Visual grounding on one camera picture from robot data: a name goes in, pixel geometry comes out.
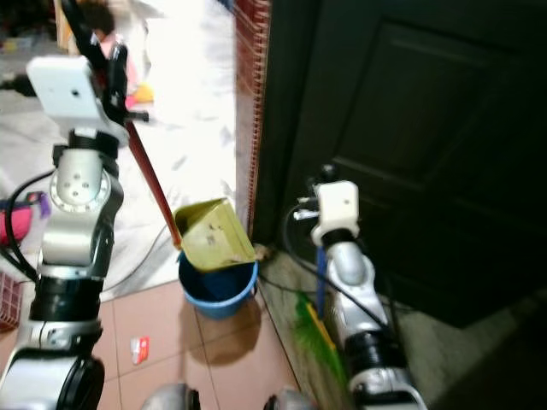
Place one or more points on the small child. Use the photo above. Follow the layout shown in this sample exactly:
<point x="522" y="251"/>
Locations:
<point x="124" y="43"/>

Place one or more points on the grey robot leg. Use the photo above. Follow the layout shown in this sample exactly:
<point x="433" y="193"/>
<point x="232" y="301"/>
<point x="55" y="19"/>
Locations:
<point x="171" y="398"/>
<point x="291" y="401"/>

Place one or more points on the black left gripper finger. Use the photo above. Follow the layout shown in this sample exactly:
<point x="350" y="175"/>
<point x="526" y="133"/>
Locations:
<point x="84" y="32"/>
<point x="116" y="73"/>

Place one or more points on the red brick tile trim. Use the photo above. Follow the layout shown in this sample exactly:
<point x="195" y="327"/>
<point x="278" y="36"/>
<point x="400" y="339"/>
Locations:
<point x="10" y="301"/>
<point x="248" y="102"/>

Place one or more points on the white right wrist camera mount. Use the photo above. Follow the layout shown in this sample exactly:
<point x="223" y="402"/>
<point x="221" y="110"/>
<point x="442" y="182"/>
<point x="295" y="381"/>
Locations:
<point x="338" y="209"/>

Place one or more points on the red snack wrapper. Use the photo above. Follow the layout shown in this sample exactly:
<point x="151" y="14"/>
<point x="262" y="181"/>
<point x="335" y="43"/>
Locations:
<point x="140" y="350"/>

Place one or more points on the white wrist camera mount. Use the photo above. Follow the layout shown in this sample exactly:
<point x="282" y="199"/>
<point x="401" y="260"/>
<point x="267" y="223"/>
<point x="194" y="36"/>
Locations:
<point x="338" y="209"/>
<point x="68" y="92"/>

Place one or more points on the pink toy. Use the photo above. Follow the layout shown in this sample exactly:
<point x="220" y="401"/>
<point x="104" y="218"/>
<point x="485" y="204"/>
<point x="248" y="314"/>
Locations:
<point x="17" y="224"/>

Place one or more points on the dark panelled door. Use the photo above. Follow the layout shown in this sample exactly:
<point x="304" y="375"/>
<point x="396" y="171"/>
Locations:
<point x="419" y="128"/>

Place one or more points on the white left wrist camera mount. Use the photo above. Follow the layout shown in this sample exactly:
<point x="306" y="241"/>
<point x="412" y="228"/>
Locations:
<point x="68" y="92"/>

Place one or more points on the grey right robot leg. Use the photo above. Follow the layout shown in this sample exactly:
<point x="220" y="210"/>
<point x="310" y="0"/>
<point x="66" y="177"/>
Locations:
<point x="291" y="401"/>

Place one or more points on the blue plastic bucket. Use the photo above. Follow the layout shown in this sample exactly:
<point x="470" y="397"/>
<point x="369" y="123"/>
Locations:
<point x="218" y="295"/>

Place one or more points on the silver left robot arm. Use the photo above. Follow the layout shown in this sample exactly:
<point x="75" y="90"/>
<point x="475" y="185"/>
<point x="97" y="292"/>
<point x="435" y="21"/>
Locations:
<point x="77" y="239"/>

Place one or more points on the grey left robot leg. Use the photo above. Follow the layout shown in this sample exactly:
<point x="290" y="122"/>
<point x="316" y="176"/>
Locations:
<point x="171" y="398"/>

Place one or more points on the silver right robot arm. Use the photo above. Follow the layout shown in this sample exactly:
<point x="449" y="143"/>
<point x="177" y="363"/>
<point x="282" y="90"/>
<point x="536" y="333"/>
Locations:
<point x="350" y="273"/>

